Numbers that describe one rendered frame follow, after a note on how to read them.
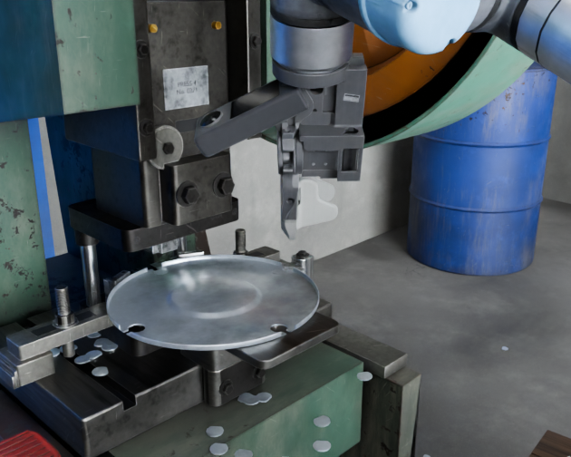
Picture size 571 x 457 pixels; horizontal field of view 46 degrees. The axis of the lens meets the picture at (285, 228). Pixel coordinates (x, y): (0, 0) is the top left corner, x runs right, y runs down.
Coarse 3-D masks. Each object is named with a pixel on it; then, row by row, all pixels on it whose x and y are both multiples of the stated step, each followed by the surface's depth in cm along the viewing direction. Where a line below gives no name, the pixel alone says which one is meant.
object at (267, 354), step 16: (320, 320) 88; (288, 336) 84; (304, 336) 84; (320, 336) 84; (192, 352) 92; (208, 352) 89; (224, 352) 90; (240, 352) 81; (256, 352) 80; (272, 352) 80; (288, 352) 81; (208, 368) 90; (224, 368) 91; (240, 368) 93; (256, 368) 95; (208, 384) 91; (224, 384) 91; (240, 384) 94; (256, 384) 97; (208, 400) 92; (224, 400) 92
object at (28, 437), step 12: (24, 432) 69; (36, 432) 69; (0, 444) 67; (12, 444) 67; (24, 444) 67; (36, 444) 67; (48, 444) 67; (0, 456) 65; (12, 456) 65; (24, 456) 65; (36, 456) 65; (48, 456) 65; (60, 456) 66
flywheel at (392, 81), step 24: (360, 48) 111; (384, 48) 108; (456, 48) 95; (480, 48) 99; (384, 72) 105; (408, 72) 102; (432, 72) 99; (456, 72) 102; (384, 96) 106; (408, 96) 103; (432, 96) 111
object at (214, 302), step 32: (224, 256) 107; (128, 288) 97; (160, 288) 97; (192, 288) 95; (224, 288) 95; (256, 288) 96; (288, 288) 97; (128, 320) 87; (160, 320) 87; (192, 320) 87; (224, 320) 87; (256, 320) 87; (288, 320) 87
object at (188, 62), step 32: (160, 0) 87; (192, 0) 90; (160, 32) 83; (192, 32) 86; (224, 32) 90; (160, 64) 84; (192, 64) 87; (224, 64) 91; (160, 96) 85; (192, 96) 88; (224, 96) 92; (160, 128) 85; (192, 128) 90; (96, 160) 93; (128, 160) 87; (160, 160) 86; (192, 160) 88; (224, 160) 91; (96, 192) 95; (128, 192) 89; (160, 192) 88; (192, 192) 87; (224, 192) 91; (160, 224) 90
